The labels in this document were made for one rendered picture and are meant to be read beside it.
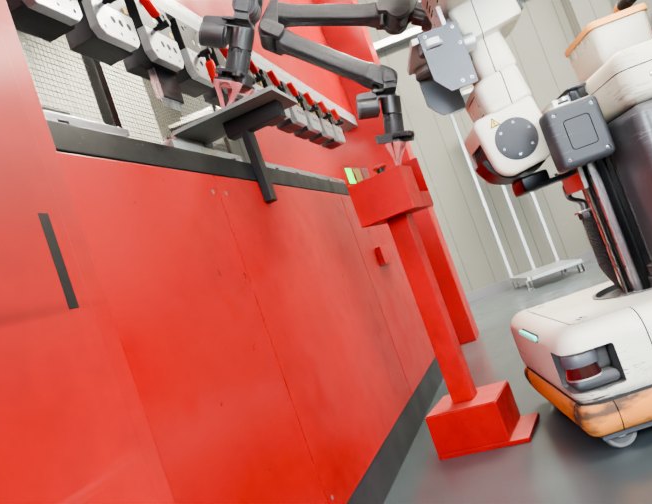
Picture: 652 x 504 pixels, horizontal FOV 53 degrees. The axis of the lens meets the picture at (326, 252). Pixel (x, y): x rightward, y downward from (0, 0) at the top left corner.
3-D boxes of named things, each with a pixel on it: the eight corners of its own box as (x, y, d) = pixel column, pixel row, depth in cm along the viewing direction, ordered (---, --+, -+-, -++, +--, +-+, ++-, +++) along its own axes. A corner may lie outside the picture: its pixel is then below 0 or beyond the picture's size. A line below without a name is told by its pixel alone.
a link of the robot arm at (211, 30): (251, -5, 149) (259, 8, 158) (203, -12, 151) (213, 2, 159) (242, 46, 150) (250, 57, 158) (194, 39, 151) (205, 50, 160)
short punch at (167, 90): (166, 103, 155) (154, 67, 155) (160, 107, 155) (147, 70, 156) (187, 110, 164) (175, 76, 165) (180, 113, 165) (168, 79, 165)
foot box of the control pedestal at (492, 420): (530, 441, 163) (514, 396, 164) (439, 460, 174) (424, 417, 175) (539, 416, 181) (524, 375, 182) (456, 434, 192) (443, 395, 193)
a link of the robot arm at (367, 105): (393, 67, 183) (391, 82, 192) (353, 72, 183) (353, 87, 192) (400, 106, 180) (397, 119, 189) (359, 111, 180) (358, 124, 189)
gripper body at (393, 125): (382, 143, 191) (379, 118, 191) (415, 137, 187) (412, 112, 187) (375, 142, 185) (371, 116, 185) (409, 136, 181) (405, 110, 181)
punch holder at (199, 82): (196, 74, 169) (175, 16, 169) (169, 87, 171) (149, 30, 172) (221, 86, 183) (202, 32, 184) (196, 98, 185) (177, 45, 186)
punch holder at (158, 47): (155, 55, 149) (132, -10, 150) (125, 71, 152) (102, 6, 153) (186, 70, 164) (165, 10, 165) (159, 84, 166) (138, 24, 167)
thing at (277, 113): (306, 185, 149) (275, 98, 150) (251, 208, 153) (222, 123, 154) (311, 186, 153) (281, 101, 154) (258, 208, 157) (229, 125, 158)
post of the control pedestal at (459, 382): (473, 399, 176) (405, 213, 179) (452, 404, 178) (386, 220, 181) (477, 393, 181) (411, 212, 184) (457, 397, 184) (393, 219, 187)
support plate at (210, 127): (272, 89, 143) (270, 85, 143) (172, 135, 150) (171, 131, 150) (298, 103, 160) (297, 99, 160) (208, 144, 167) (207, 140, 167)
